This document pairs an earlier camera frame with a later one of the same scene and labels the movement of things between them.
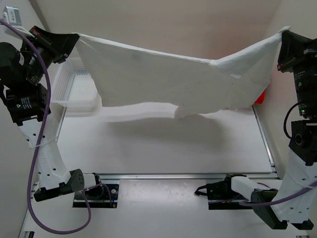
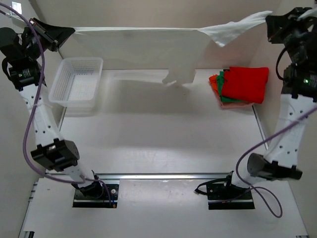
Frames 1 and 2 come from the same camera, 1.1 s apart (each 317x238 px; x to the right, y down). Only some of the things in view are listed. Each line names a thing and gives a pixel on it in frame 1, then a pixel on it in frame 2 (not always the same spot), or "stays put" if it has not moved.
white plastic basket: (73, 86) stays put
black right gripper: (294, 49) to (276, 27)
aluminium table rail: (161, 176) stays put
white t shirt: (127, 74) to (181, 51)
